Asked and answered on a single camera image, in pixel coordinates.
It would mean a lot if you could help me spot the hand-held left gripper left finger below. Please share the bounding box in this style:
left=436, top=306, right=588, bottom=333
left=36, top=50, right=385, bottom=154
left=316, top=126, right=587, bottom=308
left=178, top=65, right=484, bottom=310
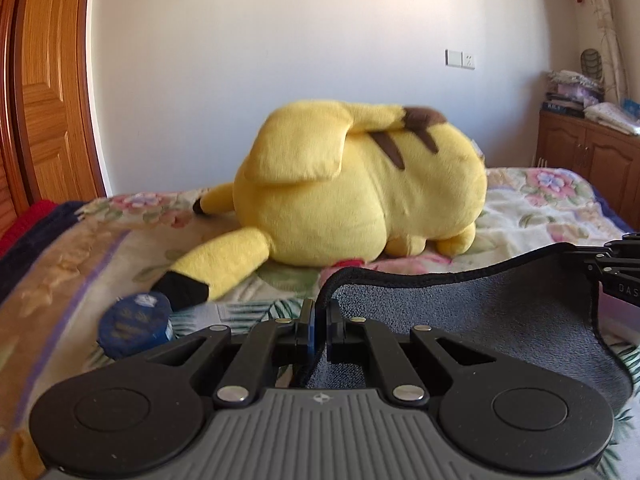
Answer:
left=145, top=300, right=319, bottom=407

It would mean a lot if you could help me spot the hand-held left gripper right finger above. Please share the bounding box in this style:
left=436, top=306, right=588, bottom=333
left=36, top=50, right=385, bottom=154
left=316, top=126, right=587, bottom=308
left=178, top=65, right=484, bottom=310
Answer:
left=326, top=304, right=497, bottom=409

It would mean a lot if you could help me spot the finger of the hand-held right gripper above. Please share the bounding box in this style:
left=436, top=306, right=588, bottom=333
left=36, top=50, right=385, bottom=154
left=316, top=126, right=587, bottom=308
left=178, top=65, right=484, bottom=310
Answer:
left=604, top=232, right=640, bottom=257
left=562, top=247, right=640, bottom=280

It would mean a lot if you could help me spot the grey towel with black edge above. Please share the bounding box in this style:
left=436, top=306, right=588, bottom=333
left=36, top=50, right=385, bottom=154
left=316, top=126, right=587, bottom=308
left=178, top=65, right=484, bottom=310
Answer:
left=299, top=242, right=637, bottom=422

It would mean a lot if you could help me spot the floral blanket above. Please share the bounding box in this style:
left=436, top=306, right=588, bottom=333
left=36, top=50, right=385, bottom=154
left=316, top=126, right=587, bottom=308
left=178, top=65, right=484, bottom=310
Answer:
left=0, top=165, right=640, bottom=480

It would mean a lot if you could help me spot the wooden cabinet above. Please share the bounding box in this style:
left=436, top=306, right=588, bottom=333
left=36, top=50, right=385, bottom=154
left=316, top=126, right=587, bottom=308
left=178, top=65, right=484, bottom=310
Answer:
left=535, top=109, right=640, bottom=237

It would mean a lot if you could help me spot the white folded cloth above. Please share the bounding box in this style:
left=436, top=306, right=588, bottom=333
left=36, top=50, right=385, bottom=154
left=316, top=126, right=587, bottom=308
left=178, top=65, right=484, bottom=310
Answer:
left=584, top=101, right=640, bottom=137

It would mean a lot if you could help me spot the yellow plush toy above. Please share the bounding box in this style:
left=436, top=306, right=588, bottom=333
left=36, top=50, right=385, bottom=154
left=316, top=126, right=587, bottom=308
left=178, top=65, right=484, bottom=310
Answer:
left=159, top=101, right=488, bottom=312

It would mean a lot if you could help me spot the stack of books and cloths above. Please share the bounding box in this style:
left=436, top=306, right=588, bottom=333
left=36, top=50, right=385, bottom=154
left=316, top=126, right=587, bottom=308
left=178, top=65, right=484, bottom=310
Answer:
left=541, top=69, right=607, bottom=119

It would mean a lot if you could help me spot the round blue tin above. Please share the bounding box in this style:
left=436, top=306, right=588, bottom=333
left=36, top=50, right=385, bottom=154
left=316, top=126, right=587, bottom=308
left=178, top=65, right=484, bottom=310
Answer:
left=97, top=291, right=174, bottom=361

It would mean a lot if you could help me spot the round woven fan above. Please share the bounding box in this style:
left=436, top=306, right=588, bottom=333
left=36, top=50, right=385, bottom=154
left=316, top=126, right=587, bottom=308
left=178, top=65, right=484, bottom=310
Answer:
left=580, top=48, right=607, bottom=84

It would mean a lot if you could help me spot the patterned curtain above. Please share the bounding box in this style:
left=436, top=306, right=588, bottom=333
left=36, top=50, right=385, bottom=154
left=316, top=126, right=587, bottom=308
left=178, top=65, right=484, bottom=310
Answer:
left=572, top=0, right=635, bottom=107

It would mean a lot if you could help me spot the dark blue cloth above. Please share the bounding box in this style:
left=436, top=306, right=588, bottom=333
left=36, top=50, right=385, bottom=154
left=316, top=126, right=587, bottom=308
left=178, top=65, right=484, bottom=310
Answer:
left=0, top=201, right=90, bottom=292

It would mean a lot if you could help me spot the red cloth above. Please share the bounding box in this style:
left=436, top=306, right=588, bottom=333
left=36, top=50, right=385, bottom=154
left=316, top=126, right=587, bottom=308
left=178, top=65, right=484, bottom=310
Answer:
left=0, top=200, right=59, bottom=259

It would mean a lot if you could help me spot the wooden wardrobe door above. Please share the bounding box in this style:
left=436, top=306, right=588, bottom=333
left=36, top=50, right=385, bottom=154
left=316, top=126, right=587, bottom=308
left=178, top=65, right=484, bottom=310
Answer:
left=0, top=0, right=109, bottom=223

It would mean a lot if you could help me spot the white wall switch panel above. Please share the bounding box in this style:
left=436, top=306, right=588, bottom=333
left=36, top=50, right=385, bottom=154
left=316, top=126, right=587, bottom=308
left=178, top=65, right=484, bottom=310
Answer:
left=445, top=49, right=476, bottom=69

